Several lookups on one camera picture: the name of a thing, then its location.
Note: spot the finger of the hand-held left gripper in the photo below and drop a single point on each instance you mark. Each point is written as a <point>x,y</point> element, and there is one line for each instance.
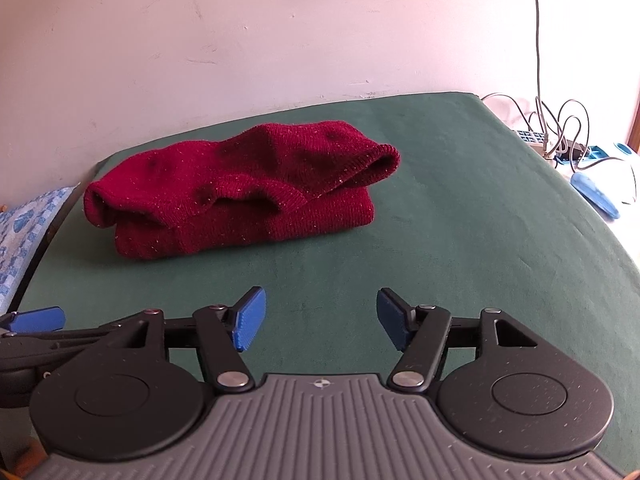
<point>90,335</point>
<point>40,319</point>

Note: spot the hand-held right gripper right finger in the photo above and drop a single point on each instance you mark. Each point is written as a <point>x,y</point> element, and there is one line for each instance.
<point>392,317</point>

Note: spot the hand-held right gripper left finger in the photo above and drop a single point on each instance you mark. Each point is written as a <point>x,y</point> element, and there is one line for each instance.
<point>250,320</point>

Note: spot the red knit sweater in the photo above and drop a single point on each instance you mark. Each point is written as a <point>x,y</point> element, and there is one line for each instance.
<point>240,190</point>

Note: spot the blue floral patterned cloth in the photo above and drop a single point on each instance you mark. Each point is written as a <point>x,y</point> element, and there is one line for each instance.
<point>25,240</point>

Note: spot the green table cover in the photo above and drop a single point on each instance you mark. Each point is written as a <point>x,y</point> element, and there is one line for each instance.
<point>450,235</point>

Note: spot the white power strip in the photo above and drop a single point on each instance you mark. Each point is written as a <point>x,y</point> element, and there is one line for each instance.
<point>532,139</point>

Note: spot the blue plastic object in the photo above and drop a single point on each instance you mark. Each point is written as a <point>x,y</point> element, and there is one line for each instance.
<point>595,195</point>

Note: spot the wooden window frame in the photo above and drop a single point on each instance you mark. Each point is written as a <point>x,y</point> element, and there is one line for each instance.
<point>635,140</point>

